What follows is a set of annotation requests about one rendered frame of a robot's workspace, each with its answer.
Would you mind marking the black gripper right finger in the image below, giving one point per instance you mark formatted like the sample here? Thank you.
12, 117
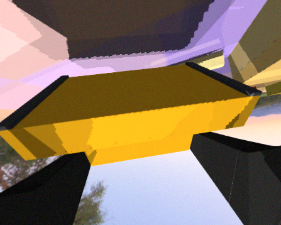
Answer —
248, 174

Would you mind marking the awl with cream handle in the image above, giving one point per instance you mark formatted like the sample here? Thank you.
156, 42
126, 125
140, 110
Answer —
212, 61

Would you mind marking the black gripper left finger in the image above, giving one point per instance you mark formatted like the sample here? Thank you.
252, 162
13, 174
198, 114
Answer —
50, 196

